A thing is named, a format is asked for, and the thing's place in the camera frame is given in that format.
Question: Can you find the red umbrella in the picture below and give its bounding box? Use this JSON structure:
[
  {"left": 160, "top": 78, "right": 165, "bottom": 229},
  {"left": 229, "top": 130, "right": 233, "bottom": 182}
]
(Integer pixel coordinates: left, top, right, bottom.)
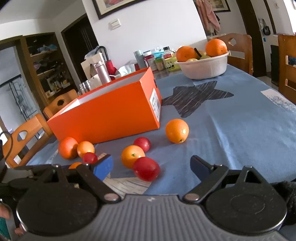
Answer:
[{"left": 96, "top": 46, "right": 117, "bottom": 80}]

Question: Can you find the small orange far right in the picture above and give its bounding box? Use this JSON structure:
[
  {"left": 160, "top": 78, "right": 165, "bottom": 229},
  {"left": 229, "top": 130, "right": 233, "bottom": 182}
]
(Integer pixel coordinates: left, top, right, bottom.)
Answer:
[{"left": 165, "top": 119, "right": 189, "bottom": 144}]

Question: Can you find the small orange back left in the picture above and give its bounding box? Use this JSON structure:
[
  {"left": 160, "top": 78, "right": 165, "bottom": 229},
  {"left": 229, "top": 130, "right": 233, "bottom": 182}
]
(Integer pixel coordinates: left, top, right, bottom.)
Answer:
[{"left": 77, "top": 141, "right": 95, "bottom": 158}]

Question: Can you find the red tomato behind orange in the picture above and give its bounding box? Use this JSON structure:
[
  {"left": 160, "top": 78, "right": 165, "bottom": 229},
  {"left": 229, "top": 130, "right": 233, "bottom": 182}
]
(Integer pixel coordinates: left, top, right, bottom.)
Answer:
[{"left": 133, "top": 137, "right": 152, "bottom": 153}]

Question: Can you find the orange cardboard box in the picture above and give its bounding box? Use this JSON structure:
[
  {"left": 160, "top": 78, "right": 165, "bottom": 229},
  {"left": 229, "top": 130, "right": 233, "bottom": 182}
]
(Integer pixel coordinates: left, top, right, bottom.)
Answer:
[{"left": 47, "top": 68, "right": 162, "bottom": 144}]

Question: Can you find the far side wooden chair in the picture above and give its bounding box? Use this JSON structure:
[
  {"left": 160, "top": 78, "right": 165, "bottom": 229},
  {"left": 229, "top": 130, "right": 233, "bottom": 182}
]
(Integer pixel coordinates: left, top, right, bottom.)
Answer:
[{"left": 217, "top": 33, "right": 253, "bottom": 75}]

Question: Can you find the framed painting centre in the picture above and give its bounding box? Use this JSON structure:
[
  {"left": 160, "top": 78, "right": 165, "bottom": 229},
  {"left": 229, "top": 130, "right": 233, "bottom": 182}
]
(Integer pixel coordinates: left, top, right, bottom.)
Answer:
[{"left": 92, "top": 0, "right": 145, "bottom": 20}]

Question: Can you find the small red tomato left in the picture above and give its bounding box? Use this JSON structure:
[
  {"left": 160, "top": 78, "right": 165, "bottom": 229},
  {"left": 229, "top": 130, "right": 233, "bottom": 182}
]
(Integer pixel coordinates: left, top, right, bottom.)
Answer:
[{"left": 82, "top": 152, "right": 98, "bottom": 164}]

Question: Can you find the white paper bag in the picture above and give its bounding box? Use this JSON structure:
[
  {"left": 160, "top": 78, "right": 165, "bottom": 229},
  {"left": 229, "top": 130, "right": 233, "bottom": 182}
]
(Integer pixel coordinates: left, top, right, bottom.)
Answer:
[{"left": 81, "top": 52, "right": 105, "bottom": 80}]

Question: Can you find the left orange in bowl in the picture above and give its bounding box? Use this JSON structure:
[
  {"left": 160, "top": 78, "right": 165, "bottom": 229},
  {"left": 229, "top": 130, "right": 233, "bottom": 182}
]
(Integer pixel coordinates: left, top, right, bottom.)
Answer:
[{"left": 176, "top": 46, "right": 199, "bottom": 62}]

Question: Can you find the person's left hand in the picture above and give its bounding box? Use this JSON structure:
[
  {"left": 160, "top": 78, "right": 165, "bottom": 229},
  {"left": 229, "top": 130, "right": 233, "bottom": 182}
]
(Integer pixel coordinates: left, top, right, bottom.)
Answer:
[{"left": 0, "top": 199, "right": 25, "bottom": 236}]

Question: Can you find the white fruit bowl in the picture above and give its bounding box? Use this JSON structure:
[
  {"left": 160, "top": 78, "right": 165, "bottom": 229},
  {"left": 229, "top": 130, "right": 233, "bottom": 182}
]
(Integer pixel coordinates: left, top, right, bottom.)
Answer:
[{"left": 175, "top": 52, "right": 229, "bottom": 80}]

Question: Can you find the blue star tablecloth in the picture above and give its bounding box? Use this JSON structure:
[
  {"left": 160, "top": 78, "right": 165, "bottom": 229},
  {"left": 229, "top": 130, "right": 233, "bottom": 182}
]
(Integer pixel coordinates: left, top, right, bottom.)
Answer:
[{"left": 26, "top": 63, "right": 296, "bottom": 196}]

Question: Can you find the grey bottle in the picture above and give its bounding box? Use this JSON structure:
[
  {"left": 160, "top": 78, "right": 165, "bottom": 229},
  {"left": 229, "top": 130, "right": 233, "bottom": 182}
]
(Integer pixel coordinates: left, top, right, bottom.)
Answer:
[{"left": 134, "top": 50, "right": 147, "bottom": 69}]

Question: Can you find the pink thermos bottle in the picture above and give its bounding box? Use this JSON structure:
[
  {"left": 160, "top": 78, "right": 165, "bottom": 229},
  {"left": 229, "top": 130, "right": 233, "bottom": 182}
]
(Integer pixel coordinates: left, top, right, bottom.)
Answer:
[{"left": 93, "top": 61, "right": 111, "bottom": 85}]

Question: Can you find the small orange middle left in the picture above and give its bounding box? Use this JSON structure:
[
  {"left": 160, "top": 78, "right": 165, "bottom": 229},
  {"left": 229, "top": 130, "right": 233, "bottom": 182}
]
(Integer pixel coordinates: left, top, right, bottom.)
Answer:
[{"left": 68, "top": 162, "right": 82, "bottom": 170}]

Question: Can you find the large orange behind potato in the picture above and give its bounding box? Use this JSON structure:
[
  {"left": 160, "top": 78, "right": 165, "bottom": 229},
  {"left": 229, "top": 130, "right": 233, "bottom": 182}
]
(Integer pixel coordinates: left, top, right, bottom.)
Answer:
[{"left": 58, "top": 137, "right": 78, "bottom": 160}]

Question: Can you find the framed picture right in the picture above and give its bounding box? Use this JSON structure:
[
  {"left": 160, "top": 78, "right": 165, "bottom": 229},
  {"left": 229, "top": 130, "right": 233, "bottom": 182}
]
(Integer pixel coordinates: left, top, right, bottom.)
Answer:
[{"left": 208, "top": 0, "right": 230, "bottom": 13}]

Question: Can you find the tissue pack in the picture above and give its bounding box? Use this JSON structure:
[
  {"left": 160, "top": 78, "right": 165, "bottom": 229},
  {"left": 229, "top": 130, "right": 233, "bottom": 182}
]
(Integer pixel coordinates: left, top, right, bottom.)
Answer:
[{"left": 115, "top": 64, "right": 136, "bottom": 79}]

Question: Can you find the small orange front centre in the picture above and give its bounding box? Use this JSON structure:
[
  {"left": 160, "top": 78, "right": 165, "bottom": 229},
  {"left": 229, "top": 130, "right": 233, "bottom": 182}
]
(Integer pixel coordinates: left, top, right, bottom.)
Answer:
[{"left": 121, "top": 145, "right": 145, "bottom": 169}]

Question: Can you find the small orange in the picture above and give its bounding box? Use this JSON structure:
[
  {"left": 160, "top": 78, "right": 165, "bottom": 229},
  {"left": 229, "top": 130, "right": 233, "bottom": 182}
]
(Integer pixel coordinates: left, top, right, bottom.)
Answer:
[
  {"left": 165, "top": 119, "right": 189, "bottom": 144},
  {"left": 68, "top": 162, "right": 82, "bottom": 170},
  {"left": 77, "top": 141, "right": 95, "bottom": 158},
  {"left": 121, "top": 145, "right": 145, "bottom": 169}
]

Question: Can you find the near wooden chair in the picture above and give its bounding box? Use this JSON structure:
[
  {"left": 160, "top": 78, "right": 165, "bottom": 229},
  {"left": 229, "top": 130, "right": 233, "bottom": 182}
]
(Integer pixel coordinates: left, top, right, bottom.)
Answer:
[{"left": 3, "top": 113, "right": 53, "bottom": 168}]

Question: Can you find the red tomato right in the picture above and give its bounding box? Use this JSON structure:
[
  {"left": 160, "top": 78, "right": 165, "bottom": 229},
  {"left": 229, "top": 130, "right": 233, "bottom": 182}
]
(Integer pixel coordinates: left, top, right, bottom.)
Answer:
[{"left": 132, "top": 157, "right": 161, "bottom": 182}]

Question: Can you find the wall switch panel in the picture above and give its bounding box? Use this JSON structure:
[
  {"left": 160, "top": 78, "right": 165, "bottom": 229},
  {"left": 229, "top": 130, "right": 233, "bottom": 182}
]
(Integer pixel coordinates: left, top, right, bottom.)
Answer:
[{"left": 109, "top": 19, "right": 121, "bottom": 30}]

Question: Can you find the dark wooden cabinet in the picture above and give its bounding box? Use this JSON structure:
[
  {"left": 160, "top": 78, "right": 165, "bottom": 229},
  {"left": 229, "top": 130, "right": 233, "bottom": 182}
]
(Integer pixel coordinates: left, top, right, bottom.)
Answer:
[{"left": 16, "top": 32, "right": 80, "bottom": 105}]

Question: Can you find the right orange in bowl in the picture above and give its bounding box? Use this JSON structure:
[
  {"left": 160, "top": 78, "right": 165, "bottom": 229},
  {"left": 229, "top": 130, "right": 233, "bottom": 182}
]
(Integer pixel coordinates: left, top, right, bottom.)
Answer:
[{"left": 205, "top": 39, "right": 228, "bottom": 57}]

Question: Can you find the black fuzzy cloth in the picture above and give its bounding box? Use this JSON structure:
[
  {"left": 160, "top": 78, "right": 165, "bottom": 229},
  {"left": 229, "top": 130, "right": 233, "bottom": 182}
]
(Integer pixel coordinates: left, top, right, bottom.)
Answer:
[{"left": 271, "top": 179, "right": 296, "bottom": 226}]

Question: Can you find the red white package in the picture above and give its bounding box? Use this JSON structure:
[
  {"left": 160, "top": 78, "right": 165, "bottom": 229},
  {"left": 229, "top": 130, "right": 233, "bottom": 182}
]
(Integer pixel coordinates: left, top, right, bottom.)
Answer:
[{"left": 143, "top": 51, "right": 158, "bottom": 71}]

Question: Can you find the pink hanging cloth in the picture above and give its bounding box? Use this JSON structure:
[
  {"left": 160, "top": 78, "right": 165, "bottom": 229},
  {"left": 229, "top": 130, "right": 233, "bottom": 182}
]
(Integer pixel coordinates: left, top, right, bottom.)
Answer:
[{"left": 195, "top": 0, "right": 221, "bottom": 33}]

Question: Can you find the clear glass mug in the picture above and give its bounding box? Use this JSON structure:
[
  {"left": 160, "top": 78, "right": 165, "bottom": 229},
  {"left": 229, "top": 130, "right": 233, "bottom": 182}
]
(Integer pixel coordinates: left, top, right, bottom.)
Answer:
[{"left": 77, "top": 80, "right": 96, "bottom": 96}]

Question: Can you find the orange in bowl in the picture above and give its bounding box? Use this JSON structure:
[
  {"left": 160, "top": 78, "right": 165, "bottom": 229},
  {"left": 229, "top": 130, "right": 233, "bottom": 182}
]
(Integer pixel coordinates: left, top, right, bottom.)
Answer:
[
  {"left": 176, "top": 46, "right": 199, "bottom": 62},
  {"left": 205, "top": 39, "right": 228, "bottom": 57}
]

